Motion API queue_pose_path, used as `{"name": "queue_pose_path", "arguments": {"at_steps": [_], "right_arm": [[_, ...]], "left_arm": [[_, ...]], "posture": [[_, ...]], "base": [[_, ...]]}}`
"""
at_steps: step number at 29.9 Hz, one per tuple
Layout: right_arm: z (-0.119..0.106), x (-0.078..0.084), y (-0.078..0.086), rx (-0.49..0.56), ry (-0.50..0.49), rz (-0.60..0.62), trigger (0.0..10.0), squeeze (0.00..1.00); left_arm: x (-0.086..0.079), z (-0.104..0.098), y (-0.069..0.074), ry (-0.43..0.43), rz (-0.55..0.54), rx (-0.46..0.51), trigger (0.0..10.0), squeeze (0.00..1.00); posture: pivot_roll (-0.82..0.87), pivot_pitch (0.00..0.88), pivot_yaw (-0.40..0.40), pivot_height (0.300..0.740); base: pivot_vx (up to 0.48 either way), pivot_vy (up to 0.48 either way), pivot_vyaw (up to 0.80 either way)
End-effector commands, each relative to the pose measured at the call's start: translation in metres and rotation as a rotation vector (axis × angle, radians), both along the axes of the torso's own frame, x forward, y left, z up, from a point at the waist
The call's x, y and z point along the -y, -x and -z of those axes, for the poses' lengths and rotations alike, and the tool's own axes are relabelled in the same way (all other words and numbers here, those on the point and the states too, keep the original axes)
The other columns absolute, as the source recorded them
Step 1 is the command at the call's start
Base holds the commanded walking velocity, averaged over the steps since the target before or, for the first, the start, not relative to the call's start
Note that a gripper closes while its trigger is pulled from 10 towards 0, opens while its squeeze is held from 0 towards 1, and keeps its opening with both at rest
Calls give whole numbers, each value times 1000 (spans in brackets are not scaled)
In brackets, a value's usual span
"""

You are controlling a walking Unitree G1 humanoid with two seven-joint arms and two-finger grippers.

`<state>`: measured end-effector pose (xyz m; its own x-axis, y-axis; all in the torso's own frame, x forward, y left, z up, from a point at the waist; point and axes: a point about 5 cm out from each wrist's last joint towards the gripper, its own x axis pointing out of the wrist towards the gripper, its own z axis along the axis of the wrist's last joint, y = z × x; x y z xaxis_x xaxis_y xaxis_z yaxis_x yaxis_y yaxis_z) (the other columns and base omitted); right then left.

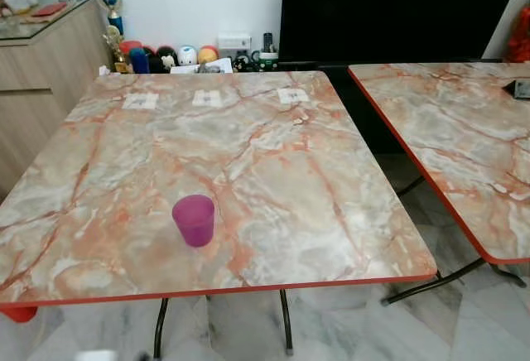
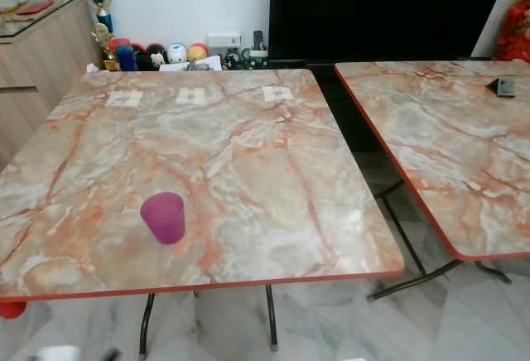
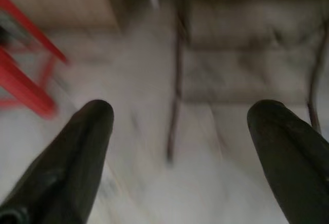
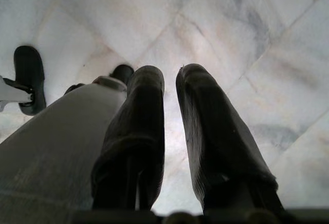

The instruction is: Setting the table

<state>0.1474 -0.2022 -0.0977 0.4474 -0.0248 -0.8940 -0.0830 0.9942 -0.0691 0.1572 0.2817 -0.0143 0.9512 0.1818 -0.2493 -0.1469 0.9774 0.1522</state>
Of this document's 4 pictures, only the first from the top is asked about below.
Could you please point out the marble pattern folding table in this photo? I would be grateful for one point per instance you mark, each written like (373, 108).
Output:
(464, 146)
(199, 187)

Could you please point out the white paper label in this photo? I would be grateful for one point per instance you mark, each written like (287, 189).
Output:
(140, 101)
(293, 94)
(208, 98)

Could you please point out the red flat box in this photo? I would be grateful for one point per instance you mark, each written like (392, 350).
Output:
(50, 9)

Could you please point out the orange round toy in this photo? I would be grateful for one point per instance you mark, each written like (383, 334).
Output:
(208, 54)

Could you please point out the purple plastic cup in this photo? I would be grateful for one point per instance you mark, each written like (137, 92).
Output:
(194, 219)

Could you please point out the light wood cabinet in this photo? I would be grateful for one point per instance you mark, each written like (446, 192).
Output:
(41, 79)

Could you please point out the black remote in holder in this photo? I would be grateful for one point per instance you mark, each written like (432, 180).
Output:
(266, 53)

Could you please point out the blue cylinder container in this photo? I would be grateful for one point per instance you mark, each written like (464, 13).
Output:
(139, 60)

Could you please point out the white round toy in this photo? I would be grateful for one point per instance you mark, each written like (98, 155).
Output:
(187, 55)

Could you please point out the small black box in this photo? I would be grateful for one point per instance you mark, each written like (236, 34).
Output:
(518, 89)

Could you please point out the white wall socket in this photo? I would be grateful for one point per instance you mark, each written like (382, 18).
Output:
(233, 41)

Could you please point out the red figurine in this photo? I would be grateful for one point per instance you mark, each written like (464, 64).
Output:
(520, 38)

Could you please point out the red plastic stool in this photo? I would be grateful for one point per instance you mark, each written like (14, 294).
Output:
(18, 313)

